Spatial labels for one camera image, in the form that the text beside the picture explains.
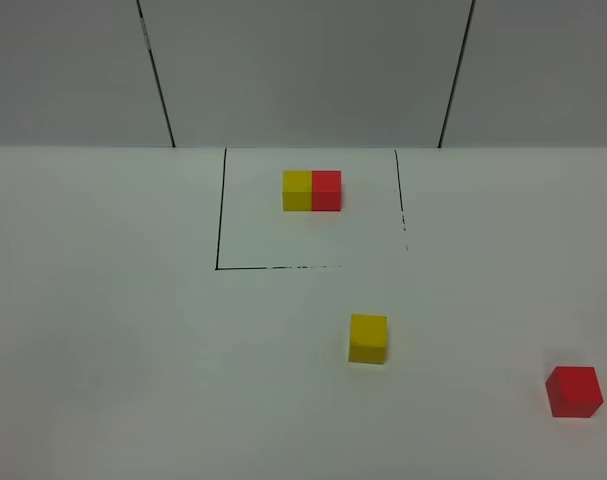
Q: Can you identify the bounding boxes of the template red cube block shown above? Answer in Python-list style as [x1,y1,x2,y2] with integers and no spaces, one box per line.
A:
[312,170,342,212]

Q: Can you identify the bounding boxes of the template yellow cube block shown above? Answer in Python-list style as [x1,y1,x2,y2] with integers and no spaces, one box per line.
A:
[282,170,312,211]

